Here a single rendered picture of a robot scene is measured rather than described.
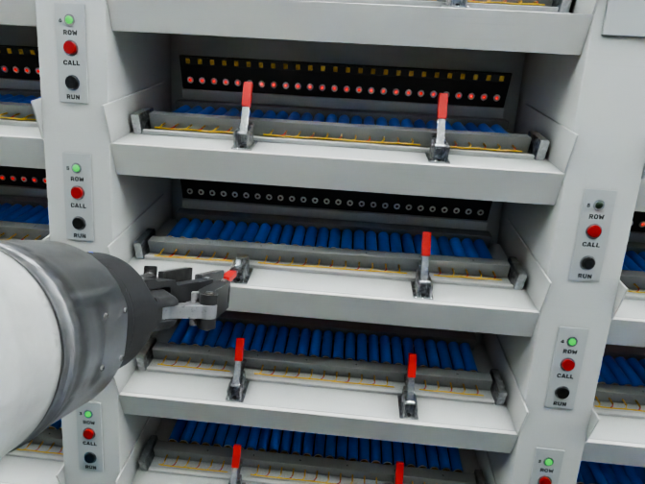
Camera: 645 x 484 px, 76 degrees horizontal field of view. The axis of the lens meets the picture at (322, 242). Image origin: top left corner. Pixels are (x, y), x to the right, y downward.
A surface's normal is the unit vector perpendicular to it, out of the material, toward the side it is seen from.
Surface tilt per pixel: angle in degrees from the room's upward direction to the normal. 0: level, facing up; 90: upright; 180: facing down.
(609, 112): 90
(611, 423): 19
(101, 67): 90
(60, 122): 90
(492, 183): 109
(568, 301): 90
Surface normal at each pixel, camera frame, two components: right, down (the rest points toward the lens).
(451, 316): -0.08, 0.49
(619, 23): -0.07, 0.19
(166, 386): 0.04, -0.87
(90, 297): 0.90, -0.44
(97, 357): 0.98, 0.21
